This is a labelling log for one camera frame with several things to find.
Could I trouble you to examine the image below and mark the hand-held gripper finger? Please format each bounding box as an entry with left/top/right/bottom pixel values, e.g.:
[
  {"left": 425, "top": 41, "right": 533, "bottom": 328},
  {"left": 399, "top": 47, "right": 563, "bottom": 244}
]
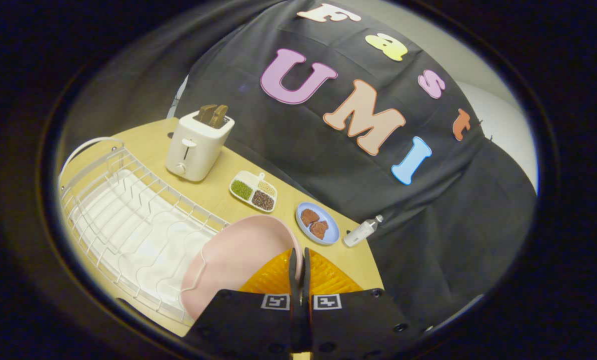
[
  {"left": 184, "top": 247, "right": 300, "bottom": 357},
  {"left": 301, "top": 247, "right": 415, "bottom": 357}
]

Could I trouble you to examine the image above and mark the pink plate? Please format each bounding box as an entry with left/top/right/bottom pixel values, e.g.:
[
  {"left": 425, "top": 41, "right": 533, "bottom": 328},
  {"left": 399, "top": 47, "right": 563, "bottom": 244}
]
[{"left": 180, "top": 215, "right": 302, "bottom": 321}]

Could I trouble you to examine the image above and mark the white wire dish rack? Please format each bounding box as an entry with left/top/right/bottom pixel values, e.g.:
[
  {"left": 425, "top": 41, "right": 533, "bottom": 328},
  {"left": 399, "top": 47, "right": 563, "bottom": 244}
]
[{"left": 58, "top": 136, "right": 230, "bottom": 326}]

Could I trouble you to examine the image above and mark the blue plate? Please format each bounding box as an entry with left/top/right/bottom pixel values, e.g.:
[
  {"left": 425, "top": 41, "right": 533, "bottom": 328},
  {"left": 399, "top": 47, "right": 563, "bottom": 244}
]
[{"left": 295, "top": 201, "right": 341, "bottom": 246}]

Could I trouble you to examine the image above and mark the white divided dish of beans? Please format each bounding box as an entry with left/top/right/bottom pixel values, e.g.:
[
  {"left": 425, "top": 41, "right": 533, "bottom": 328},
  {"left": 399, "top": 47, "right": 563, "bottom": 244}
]
[{"left": 229, "top": 170, "right": 278, "bottom": 213}]

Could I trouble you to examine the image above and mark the small white bottle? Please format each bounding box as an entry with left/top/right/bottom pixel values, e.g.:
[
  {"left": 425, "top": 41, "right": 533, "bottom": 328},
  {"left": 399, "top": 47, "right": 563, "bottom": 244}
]
[{"left": 343, "top": 214, "right": 384, "bottom": 248}]

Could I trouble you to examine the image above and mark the black backdrop cloth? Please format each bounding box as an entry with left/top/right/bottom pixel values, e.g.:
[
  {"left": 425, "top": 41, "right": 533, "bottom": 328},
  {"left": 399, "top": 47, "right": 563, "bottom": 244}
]
[{"left": 171, "top": 0, "right": 538, "bottom": 333}]

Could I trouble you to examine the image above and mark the white toaster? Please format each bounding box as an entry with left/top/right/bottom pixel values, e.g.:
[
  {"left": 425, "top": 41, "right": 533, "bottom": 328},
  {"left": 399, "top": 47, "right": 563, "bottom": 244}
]
[{"left": 165, "top": 104, "right": 236, "bottom": 182}]

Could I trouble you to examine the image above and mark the brown toast slice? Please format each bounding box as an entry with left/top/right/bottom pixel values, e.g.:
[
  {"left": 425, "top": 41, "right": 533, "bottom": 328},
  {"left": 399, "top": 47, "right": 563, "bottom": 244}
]
[
  {"left": 197, "top": 104, "right": 218, "bottom": 125},
  {"left": 209, "top": 104, "right": 229, "bottom": 129}
]

